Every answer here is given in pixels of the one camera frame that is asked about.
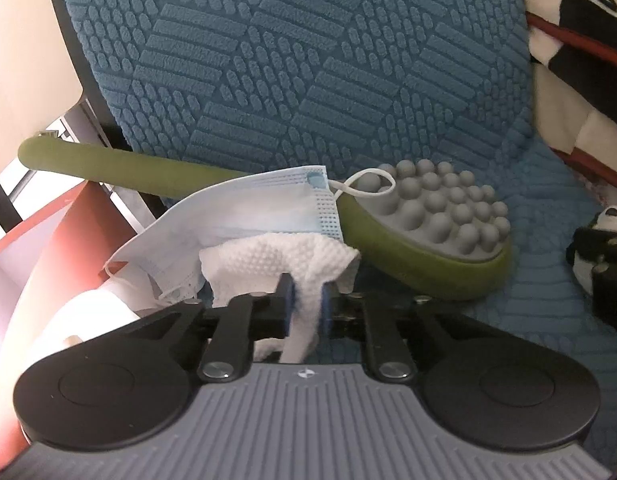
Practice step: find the green massage hammer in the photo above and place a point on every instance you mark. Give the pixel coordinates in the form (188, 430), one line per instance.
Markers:
(428, 260)

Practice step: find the blue face mask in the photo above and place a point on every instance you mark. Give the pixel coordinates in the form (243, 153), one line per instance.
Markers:
(248, 205)

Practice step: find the white toilet paper roll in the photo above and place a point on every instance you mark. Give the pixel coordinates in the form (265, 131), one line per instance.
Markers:
(88, 317)

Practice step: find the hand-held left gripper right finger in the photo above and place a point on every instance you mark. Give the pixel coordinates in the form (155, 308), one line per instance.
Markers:
(326, 311)

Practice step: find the blue textured chair cover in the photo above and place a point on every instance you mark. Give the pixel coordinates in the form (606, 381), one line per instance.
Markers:
(288, 60)

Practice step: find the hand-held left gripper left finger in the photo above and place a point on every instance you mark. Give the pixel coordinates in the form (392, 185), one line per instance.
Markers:
(287, 306)

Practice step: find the white paper towel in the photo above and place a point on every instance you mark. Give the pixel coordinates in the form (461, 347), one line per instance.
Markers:
(278, 260)

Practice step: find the orange cardboard box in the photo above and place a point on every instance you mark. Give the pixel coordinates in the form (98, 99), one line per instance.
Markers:
(88, 230)

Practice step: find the white chair with black frame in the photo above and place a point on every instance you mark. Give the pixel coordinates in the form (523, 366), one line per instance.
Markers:
(23, 60)

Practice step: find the panda plush toy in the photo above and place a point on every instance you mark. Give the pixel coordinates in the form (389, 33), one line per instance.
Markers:
(600, 235)

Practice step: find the printed blanket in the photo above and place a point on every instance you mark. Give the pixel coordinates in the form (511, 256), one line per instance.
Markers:
(583, 35)

